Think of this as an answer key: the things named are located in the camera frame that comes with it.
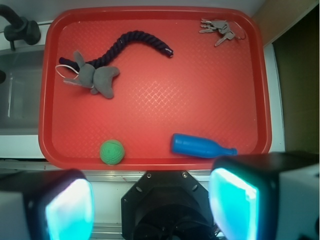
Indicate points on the blue plastic bottle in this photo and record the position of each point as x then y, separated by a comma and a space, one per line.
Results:
199, 147

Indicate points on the grey plush elephant toy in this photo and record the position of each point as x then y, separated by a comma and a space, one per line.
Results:
98, 80

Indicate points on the green textured ball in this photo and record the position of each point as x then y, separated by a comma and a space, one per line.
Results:
111, 152

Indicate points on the silver key bunch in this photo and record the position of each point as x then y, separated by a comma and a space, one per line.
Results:
223, 28

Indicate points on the grey sink basin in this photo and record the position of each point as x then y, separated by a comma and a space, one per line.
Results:
20, 88

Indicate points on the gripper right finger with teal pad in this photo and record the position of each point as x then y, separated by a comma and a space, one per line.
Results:
270, 196

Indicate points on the red plastic tray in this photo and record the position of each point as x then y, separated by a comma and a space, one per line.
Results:
219, 93

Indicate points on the grey sink faucet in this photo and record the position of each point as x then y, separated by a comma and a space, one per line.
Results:
19, 28

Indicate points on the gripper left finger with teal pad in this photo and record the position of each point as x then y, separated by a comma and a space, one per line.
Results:
46, 205

